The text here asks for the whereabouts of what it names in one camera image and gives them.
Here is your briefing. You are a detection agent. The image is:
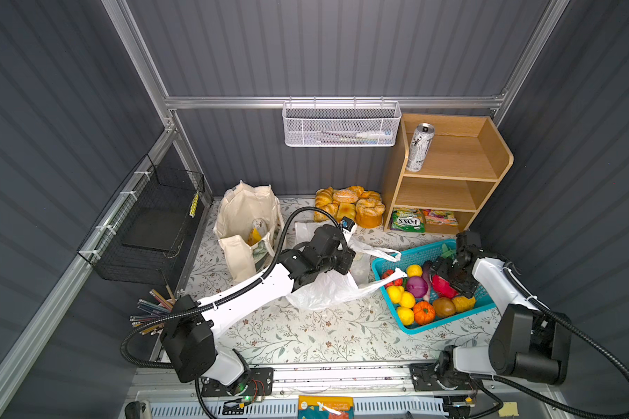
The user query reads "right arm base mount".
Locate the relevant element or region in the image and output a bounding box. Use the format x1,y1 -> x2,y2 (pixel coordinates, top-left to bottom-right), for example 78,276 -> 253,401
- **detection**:
408,362 -> 479,392

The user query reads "yellow snack packet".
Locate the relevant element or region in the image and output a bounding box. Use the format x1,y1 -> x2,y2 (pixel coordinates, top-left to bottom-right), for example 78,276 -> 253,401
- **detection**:
247,229 -> 262,246

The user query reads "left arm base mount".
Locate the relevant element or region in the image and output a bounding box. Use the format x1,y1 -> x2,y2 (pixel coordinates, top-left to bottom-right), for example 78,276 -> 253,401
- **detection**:
202,368 -> 275,398

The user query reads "yellow lemon upper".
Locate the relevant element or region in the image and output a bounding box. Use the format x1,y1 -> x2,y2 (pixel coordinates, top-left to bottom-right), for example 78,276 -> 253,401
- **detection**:
386,286 -> 405,305

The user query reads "silver can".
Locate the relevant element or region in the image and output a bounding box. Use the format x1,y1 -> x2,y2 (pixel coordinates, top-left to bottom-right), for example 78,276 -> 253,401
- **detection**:
406,123 -> 435,172
251,218 -> 269,239

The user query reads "coloured pencils bundle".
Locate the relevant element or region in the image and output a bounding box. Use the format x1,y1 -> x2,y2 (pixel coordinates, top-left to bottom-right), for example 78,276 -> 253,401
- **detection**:
129,285 -> 176,329

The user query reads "pink snack packet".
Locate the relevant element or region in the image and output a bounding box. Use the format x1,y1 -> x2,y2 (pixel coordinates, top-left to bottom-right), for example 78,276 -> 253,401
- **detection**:
422,209 -> 459,226

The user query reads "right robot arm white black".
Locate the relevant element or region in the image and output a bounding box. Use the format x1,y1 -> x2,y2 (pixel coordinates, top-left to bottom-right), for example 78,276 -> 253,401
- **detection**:
431,231 -> 629,418

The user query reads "yellow sticky note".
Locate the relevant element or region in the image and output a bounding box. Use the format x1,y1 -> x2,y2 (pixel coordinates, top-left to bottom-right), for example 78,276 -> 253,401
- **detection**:
497,402 -> 519,418

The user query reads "orange pumpkin toy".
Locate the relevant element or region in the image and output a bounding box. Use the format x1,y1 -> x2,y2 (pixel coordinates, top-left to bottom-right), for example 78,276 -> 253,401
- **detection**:
412,301 -> 436,326

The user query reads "pink dragon fruit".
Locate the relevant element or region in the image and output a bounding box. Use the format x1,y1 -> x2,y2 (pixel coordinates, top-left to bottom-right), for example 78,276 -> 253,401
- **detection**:
432,275 -> 458,299

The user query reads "white plastic grocery bag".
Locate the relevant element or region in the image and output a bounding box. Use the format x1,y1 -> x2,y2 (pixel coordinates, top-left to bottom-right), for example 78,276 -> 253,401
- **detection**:
286,226 -> 402,311

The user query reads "wooden shelf unit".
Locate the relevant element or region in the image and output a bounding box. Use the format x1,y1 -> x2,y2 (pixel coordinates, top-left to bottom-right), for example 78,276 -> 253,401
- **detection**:
381,113 -> 514,235

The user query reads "black wire wall basket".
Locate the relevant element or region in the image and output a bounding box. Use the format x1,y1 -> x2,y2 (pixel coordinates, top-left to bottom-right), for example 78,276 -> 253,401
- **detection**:
78,156 -> 208,287

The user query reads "cream canvas tote bag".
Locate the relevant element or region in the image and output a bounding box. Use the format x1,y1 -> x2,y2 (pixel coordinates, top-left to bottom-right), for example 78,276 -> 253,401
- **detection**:
213,182 -> 283,285

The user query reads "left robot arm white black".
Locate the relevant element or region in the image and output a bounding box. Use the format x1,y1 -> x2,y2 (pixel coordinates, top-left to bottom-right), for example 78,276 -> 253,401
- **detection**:
120,206 -> 356,395

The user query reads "floral table mat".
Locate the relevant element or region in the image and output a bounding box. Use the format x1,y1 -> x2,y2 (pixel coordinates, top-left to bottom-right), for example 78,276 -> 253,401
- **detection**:
180,199 -> 500,364

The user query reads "green snack packet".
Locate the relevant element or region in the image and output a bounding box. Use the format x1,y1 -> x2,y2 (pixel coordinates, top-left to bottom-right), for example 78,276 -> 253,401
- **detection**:
390,208 -> 426,234

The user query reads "toothpaste tube in basket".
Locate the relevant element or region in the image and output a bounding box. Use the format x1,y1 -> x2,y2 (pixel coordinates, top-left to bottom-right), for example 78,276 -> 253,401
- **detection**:
355,130 -> 394,142

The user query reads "yellow lemon top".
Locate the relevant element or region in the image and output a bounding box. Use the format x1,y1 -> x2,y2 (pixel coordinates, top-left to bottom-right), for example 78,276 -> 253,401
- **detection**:
405,265 -> 424,279

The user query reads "red tomato toy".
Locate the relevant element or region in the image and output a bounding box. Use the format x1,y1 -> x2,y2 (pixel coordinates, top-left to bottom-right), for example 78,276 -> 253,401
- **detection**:
381,270 -> 404,288

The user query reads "white wire wall basket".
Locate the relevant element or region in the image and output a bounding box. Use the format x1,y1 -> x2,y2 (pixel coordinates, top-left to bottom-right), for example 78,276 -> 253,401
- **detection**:
281,99 -> 402,148

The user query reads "yellow lemon middle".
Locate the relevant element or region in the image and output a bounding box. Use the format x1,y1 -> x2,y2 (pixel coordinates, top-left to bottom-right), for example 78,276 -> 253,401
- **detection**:
399,292 -> 417,309

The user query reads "yellow lemon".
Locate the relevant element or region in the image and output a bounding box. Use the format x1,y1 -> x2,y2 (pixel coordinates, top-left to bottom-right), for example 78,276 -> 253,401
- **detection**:
405,265 -> 424,279
386,286 -> 405,305
396,307 -> 415,326
399,292 -> 417,309

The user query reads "teal plastic fruit basket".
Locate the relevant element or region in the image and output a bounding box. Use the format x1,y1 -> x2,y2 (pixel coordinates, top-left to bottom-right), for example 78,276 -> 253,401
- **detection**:
370,238 -> 496,336

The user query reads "brown kiwi toy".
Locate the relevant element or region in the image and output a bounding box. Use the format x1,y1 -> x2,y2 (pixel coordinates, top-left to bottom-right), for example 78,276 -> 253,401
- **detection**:
432,298 -> 457,319

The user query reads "yellow orange mango toy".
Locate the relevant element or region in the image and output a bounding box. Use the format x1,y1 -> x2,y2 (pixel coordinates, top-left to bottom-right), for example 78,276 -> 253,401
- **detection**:
452,295 -> 476,314

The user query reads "colourful book at front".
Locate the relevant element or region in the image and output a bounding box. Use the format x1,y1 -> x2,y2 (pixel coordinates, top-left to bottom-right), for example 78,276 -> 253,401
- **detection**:
297,396 -> 355,419

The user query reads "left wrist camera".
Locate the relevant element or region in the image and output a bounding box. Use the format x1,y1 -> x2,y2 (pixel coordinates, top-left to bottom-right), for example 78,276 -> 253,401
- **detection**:
339,216 -> 356,233

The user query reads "yellow lemon lower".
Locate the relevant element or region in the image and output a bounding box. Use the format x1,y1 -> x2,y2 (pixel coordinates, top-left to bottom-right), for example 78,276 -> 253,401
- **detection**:
396,307 -> 415,326

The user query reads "bread rolls cluster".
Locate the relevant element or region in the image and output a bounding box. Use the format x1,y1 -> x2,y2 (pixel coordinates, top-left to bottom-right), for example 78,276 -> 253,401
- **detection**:
314,186 -> 386,229

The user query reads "purple onion toy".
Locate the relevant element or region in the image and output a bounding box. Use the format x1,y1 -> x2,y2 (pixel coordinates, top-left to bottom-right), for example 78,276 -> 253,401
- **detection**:
405,276 -> 429,299

